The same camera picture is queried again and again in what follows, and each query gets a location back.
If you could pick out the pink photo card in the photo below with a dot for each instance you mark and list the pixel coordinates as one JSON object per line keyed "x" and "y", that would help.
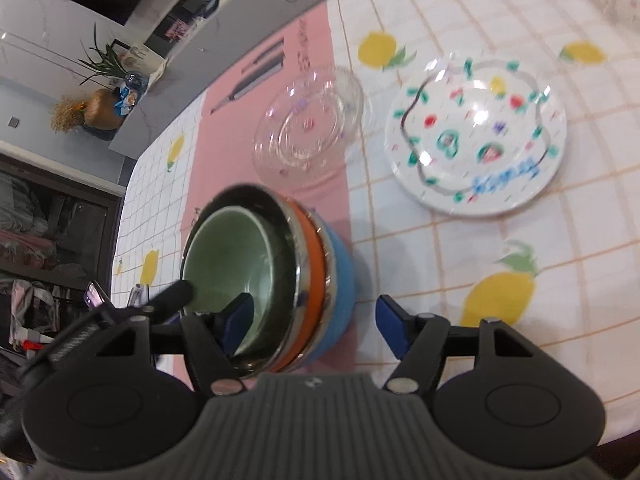
{"x": 178, "y": 29}

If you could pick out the blue steel bowl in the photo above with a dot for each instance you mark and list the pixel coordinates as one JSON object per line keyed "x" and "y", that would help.
{"x": 342, "y": 280}

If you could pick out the blue snack packets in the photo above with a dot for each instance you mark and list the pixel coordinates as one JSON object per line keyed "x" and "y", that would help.
{"x": 125, "y": 99}

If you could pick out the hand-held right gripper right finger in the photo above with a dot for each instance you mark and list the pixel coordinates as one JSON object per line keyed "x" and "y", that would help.
{"x": 392, "y": 325}

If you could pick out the thin-leaved potted plant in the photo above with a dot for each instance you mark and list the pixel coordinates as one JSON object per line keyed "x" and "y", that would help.
{"x": 105, "y": 60}

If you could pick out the white printed vase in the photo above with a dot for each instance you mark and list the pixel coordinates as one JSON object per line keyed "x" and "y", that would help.
{"x": 145, "y": 62}

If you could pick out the white painted plate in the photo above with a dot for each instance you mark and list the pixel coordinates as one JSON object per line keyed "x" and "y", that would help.
{"x": 475, "y": 150}

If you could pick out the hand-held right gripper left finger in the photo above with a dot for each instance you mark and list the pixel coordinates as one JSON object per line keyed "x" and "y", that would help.
{"x": 239, "y": 317}

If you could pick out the pink printed table runner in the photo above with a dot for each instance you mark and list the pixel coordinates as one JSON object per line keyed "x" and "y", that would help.
{"x": 230, "y": 155}

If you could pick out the checked lemon tablecloth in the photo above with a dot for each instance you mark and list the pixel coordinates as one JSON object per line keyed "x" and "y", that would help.
{"x": 500, "y": 270}

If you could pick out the marble television console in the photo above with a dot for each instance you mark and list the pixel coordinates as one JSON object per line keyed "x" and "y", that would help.
{"x": 210, "y": 35}

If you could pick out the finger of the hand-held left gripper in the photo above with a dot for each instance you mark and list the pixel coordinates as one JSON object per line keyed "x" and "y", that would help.
{"x": 172, "y": 297}

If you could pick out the orange steel bowl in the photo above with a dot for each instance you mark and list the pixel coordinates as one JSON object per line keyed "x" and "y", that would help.
{"x": 315, "y": 270}

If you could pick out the green ceramic bowl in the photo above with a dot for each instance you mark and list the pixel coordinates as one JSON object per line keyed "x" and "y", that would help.
{"x": 225, "y": 260}

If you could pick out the golden gourd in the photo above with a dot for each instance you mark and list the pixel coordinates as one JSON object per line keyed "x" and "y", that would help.
{"x": 102, "y": 110}

